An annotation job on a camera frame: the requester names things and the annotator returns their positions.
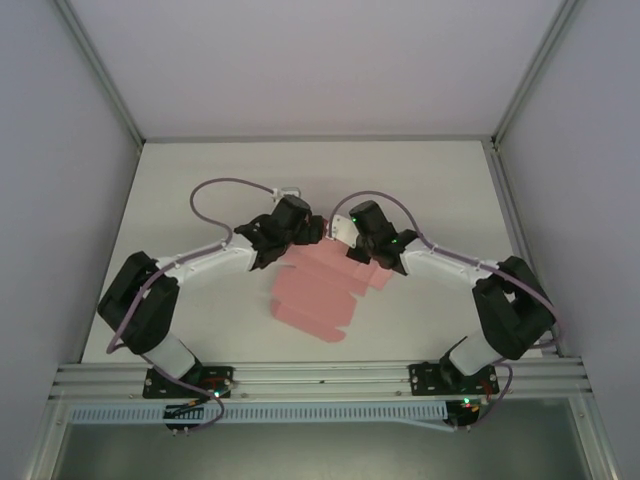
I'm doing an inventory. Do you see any pink cloth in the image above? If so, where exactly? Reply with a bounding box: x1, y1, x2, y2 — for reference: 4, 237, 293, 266
271, 237, 391, 346

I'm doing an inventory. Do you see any right black electronics board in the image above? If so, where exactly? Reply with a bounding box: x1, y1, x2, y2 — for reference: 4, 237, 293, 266
447, 397, 484, 432

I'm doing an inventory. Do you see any black electronics board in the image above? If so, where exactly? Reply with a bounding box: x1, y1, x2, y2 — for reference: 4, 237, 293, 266
447, 397, 484, 432
163, 402, 207, 434

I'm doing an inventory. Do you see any left black electronics board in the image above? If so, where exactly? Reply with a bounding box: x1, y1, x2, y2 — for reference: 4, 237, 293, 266
163, 402, 207, 434

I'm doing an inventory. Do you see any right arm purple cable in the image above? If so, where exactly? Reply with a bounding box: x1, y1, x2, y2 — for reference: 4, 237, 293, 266
331, 189, 564, 434

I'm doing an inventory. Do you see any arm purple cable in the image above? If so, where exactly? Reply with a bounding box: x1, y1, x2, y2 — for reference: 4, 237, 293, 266
107, 178, 281, 434
331, 189, 564, 434

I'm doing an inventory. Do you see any aluminium frame crossbar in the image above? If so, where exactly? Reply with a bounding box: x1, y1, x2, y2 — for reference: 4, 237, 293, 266
141, 134, 497, 145

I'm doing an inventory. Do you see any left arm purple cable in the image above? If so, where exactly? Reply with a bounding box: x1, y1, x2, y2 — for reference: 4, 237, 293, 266
107, 178, 281, 434

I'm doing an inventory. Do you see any aluminium mounting rail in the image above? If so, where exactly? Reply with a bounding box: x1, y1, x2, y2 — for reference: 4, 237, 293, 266
49, 355, 594, 401

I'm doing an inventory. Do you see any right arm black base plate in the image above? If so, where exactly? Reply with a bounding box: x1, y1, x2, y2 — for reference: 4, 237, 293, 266
408, 362, 501, 396

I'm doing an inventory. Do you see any aluminium side rail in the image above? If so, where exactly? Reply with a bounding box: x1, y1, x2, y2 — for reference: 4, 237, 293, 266
485, 141, 565, 357

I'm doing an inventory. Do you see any white slotted cable duct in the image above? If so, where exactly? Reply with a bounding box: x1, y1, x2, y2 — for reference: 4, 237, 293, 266
67, 399, 457, 434

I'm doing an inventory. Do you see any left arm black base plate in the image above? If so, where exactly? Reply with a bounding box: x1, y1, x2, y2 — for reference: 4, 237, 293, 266
143, 366, 236, 400

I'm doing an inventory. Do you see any aluminium frame post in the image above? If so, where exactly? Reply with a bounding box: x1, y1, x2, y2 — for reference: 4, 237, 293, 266
492, 0, 584, 149
62, 0, 145, 149

